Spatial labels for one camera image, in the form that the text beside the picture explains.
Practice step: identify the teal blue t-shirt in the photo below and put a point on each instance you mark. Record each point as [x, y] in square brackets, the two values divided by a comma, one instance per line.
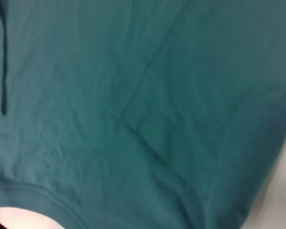
[145, 107]

